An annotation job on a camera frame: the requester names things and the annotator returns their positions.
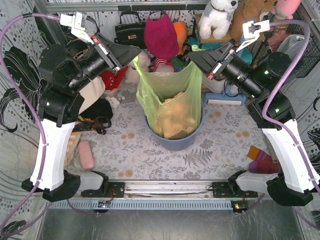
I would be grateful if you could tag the white plush dog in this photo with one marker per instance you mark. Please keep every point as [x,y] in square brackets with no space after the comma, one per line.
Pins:
[216,18]

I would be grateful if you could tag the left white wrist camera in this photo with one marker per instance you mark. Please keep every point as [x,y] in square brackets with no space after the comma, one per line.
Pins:
[77,23]

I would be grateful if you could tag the magenta cloth bag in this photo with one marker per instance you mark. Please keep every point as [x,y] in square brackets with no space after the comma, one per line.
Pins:
[160,38]

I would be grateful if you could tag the cream canvas tote bag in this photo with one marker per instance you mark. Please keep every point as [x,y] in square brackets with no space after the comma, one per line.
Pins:
[91,93]

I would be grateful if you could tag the pink white plush pig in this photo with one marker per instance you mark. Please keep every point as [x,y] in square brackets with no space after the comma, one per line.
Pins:
[163,66]

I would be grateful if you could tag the black wire basket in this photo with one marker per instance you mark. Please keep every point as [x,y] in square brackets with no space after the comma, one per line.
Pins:
[310,58]

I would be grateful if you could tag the white plush lamb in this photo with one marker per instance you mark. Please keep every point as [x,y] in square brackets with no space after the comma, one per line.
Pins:
[131,75]

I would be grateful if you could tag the rainbow striped cloth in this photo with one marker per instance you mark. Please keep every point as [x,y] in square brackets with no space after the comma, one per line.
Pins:
[178,64]

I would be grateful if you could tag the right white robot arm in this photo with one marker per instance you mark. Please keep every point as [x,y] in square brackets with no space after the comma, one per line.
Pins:
[295,183]

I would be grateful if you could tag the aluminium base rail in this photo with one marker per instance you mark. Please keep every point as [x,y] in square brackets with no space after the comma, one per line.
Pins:
[162,195]

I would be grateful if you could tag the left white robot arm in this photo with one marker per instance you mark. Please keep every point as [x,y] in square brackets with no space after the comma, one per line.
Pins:
[75,84]

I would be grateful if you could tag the dark brown leather bag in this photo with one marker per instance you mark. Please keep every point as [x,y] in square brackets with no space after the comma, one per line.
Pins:
[99,125]

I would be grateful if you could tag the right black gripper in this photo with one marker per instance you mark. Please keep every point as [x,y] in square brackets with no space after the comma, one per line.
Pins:
[219,62]

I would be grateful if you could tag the silver foil pouch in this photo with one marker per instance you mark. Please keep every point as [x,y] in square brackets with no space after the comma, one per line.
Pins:
[291,45]

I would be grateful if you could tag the red garment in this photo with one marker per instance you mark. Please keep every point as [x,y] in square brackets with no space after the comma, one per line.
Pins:
[112,80]

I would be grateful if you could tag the pink plush cylinder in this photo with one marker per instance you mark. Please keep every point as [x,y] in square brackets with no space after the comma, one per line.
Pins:
[86,157]

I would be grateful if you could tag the green plastic trash bag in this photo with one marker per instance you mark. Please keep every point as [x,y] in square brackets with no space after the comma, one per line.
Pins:
[154,88]

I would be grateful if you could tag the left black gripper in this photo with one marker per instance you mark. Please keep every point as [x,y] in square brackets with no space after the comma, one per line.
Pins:
[107,53]

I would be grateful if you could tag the crumpled brown printed paper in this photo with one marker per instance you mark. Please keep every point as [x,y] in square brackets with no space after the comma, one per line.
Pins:
[176,119]

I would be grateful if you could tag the teal folded cloth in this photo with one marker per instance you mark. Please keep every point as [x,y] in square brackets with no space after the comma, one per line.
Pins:
[244,54]

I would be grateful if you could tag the blue grey trash bin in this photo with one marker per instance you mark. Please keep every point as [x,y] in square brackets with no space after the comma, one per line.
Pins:
[177,144]

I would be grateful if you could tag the black leather handbag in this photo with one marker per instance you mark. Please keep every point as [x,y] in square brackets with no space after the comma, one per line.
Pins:
[131,34]

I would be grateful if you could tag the brown teddy bear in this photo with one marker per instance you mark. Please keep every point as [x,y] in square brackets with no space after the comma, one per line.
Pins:
[248,10]

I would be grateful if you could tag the pink plush toy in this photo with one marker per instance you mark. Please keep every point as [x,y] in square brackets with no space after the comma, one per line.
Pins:
[284,9]

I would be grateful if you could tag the orange white checked towel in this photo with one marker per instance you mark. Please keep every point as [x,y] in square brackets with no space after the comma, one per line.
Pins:
[71,147]

